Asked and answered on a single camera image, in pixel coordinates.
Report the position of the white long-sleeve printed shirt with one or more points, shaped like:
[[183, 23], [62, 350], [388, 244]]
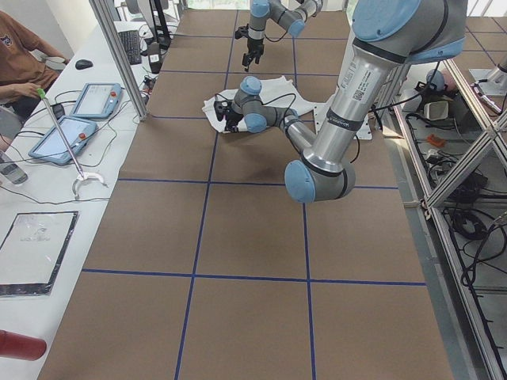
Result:
[[279, 93]]

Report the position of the seated person in brown shirt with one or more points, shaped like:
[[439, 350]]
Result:
[[22, 74]]

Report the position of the upper blue teach pendant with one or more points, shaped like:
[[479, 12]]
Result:
[[97, 100]]

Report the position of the black box with label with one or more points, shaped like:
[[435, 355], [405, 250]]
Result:
[[154, 57]]

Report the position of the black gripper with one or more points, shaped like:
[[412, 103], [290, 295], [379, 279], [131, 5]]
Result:
[[253, 47], [233, 118]]

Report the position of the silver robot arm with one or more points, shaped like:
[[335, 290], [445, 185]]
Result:
[[292, 22], [387, 34]]

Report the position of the black computer mouse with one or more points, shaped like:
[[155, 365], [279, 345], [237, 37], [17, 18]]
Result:
[[83, 64]]

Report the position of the aluminium frame post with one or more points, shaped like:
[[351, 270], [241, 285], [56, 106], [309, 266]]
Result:
[[104, 19]]

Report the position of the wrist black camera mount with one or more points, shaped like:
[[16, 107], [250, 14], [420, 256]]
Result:
[[222, 109], [242, 32]]

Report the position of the black keyboard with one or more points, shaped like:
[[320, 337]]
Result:
[[131, 45]]

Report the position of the red bottle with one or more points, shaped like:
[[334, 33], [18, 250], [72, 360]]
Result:
[[17, 346]]

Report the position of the clear water bottle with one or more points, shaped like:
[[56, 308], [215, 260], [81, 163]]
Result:
[[9, 169]]

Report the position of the pink rod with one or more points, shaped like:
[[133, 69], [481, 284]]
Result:
[[41, 93]]

